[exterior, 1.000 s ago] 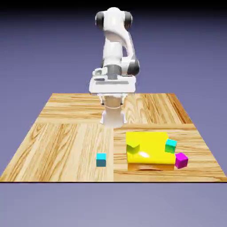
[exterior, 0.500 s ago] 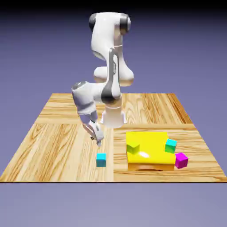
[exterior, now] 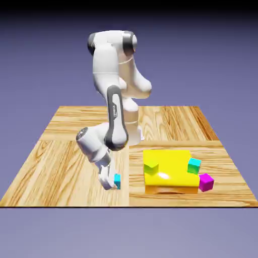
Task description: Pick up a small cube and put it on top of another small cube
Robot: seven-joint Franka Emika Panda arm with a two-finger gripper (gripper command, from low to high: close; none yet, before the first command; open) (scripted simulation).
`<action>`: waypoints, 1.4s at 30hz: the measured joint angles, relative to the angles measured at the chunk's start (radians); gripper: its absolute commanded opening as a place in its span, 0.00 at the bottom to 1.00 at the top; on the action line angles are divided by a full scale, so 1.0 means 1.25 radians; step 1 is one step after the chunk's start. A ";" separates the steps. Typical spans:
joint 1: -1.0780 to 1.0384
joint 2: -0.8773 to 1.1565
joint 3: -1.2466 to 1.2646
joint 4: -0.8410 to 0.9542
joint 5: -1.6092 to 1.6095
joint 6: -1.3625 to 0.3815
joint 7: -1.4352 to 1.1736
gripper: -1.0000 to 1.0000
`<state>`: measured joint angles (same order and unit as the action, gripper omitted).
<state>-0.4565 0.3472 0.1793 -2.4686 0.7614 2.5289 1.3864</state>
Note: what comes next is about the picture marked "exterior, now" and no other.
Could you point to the small teal cube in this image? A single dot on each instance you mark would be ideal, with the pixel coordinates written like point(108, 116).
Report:
point(194, 165)

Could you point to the small blue cube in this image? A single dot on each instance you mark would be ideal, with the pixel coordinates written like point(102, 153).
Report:
point(117, 180)

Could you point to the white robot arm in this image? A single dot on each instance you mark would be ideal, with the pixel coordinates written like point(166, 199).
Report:
point(104, 66)

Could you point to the small magenta cube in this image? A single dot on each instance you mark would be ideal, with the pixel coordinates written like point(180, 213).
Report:
point(206, 182)

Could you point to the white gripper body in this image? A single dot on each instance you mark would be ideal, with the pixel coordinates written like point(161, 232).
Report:
point(105, 177)

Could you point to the large yellow box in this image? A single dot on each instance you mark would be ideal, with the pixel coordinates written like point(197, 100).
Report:
point(171, 171)

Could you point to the small green cube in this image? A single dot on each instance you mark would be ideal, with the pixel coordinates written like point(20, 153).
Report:
point(151, 169)

